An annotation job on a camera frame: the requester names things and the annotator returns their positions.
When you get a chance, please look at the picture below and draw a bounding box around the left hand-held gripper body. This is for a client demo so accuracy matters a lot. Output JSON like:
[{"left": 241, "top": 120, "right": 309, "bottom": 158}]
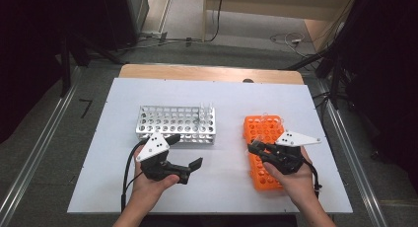
[{"left": 135, "top": 131, "right": 191, "bottom": 186}]

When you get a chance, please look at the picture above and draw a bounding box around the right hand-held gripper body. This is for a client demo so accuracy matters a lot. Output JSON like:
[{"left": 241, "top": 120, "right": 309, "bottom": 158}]
[{"left": 262, "top": 130, "right": 322, "bottom": 176}]

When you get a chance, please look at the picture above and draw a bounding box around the silver metal test tube rack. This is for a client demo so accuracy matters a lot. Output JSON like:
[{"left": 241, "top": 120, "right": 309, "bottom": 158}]
[{"left": 135, "top": 105, "right": 217, "bottom": 146}]

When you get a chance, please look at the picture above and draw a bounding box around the orange plastic test tube rack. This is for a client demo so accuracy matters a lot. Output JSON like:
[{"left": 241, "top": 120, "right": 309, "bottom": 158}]
[{"left": 243, "top": 113, "right": 288, "bottom": 191}]

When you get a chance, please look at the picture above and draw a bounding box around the person's right hand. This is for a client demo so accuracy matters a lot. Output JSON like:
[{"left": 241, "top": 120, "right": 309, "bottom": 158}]
[{"left": 262, "top": 147, "right": 317, "bottom": 205}]

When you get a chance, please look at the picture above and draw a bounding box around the person's left hand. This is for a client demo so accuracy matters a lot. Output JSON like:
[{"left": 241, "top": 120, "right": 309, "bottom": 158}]
[{"left": 131, "top": 155, "right": 181, "bottom": 205}]

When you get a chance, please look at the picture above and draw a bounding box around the white table board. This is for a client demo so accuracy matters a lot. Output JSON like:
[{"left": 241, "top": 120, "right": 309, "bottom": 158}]
[{"left": 67, "top": 77, "right": 354, "bottom": 215}]

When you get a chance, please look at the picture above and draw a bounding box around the wooden table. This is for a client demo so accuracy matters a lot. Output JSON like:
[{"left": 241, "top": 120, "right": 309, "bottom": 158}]
[{"left": 117, "top": 63, "right": 305, "bottom": 86}]

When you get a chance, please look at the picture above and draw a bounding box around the black metal stand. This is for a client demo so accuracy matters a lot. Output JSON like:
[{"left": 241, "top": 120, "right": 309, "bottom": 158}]
[
  {"left": 58, "top": 31, "right": 127, "bottom": 98},
  {"left": 282, "top": 38, "right": 349, "bottom": 111}
]

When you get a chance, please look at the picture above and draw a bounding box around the black curtain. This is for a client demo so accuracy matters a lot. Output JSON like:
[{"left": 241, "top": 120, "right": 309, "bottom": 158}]
[
  {"left": 0, "top": 0, "right": 106, "bottom": 144},
  {"left": 341, "top": 0, "right": 418, "bottom": 176}
]

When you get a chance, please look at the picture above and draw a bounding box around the black cabinet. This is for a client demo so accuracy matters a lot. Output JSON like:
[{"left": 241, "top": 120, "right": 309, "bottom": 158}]
[{"left": 102, "top": 0, "right": 150, "bottom": 50}]

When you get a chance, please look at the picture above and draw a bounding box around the beige wooden furniture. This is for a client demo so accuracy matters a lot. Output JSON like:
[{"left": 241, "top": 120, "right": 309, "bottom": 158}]
[{"left": 201, "top": 0, "right": 359, "bottom": 53}]

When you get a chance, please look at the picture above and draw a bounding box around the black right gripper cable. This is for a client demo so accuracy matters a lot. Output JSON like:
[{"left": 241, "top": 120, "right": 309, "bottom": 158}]
[{"left": 302, "top": 157, "right": 323, "bottom": 200}]

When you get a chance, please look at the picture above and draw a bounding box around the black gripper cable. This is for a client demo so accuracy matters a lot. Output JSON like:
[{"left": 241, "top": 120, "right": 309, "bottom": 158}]
[
  {"left": 302, "top": 157, "right": 323, "bottom": 200},
  {"left": 120, "top": 137, "right": 149, "bottom": 213}
]

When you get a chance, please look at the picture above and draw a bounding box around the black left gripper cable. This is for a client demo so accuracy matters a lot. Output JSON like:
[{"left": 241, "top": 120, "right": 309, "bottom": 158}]
[{"left": 120, "top": 137, "right": 149, "bottom": 213}]

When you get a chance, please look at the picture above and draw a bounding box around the aluminium floor rail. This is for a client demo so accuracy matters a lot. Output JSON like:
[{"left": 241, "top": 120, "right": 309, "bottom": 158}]
[
  {"left": 314, "top": 78, "right": 388, "bottom": 227},
  {"left": 0, "top": 65, "right": 83, "bottom": 227}
]

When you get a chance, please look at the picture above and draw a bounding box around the grey floor cable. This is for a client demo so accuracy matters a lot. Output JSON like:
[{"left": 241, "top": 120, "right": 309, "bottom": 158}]
[{"left": 114, "top": 37, "right": 205, "bottom": 53}]

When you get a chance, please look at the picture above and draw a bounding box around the white floor cable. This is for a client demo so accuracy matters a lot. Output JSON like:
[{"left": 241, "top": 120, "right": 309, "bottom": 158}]
[{"left": 269, "top": 31, "right": 316, "bottom": 57}]

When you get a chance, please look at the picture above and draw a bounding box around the black floor cable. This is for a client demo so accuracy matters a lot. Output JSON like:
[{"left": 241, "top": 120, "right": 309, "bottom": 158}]
[{"left": 205, "top": 0, "right": 226, "bottom": 43}]

